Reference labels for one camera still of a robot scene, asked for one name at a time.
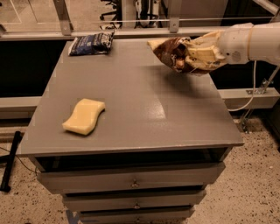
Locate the yellow sponge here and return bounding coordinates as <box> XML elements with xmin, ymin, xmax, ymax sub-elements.
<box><xmin>62</xmin><ymin>99</ymin><xmax>106</xmax><ymax>136</ymax></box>

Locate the white cable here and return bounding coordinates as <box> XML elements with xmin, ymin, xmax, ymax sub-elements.
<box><xmin>227</xmin><ymin>59</ymin><xmax>258</xmax><ymax>113</ymax></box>

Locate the grey drawer cabinet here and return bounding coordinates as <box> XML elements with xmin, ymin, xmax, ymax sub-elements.
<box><xmin>18</xmin><ymin>39</ymin><xmax>242</xmax><ymax>224</ymax></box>

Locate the black office chair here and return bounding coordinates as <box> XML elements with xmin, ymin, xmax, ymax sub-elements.
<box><xmin>99</xmin><ymin>0</ymin><xmax>123</xmax><ymax>30</ymax></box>

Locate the brown chip bag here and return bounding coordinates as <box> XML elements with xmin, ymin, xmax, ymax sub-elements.
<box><xmin>146</xmin><ymin>36</ymin><xmax>222</xmax><ymax>75</ymax></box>

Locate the black stand leg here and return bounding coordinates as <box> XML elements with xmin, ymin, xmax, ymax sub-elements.
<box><xmin>0</xmin><ymin>131</ymin><xmax>22</xmax><ymax>193</ymax></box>

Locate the blue chip bag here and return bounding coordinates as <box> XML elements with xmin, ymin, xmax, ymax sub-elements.
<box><xmin>68</xmin><ymin>32</ymin><xmax>114</xmax><ymax>56</ymax></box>

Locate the top drawer knob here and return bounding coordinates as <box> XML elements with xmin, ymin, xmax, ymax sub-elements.
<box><xmin>130</xmin><ymin>179</ymin><xmax>139</xmax><ymax>189</ymax></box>

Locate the metal railing frame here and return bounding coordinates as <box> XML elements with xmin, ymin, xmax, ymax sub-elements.
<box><xmin>0</xmin><ymin>0</ymin><xmax>279</xmax><ymax>41</ymax></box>

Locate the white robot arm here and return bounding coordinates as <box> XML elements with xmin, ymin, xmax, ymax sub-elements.
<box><xmin>185</xmin><ymin>23</ymin><xmax>280</xmax><ymax>71</ymax></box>

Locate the middle drawer knob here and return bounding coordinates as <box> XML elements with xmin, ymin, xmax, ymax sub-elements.
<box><xmin>133</xmin><ymin>204</ymin><xmax>140</xmax><ymax>209</ymax></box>

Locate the drawer knob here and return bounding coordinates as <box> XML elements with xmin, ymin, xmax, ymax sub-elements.
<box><xmin>130</xmin><ymin>179</ymin><xmax>139</xmax><ymax>189</ymax></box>
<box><xmin>133</xmin><ymin>204</ymin><xmax>140</xmax><ymax>209</ymax></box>

